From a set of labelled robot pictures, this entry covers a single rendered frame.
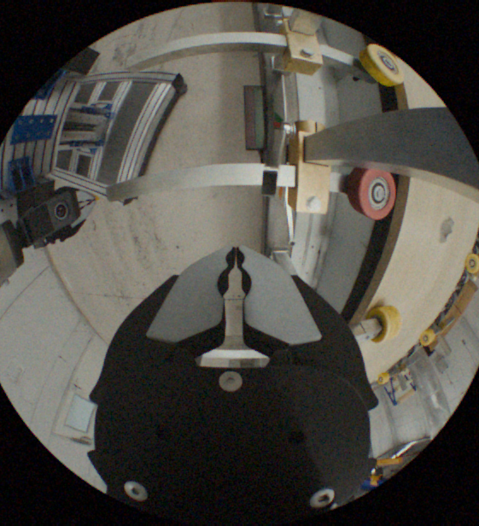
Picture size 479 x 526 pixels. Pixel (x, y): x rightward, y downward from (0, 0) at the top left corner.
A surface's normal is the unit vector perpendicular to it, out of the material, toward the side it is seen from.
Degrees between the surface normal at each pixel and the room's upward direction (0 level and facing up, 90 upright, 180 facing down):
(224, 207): 0
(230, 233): 0
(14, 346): 90
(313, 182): 0
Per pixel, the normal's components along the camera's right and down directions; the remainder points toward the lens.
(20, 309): 1.00, -0.04
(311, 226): -0.02, 0.53
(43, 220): 0.50, 0.48
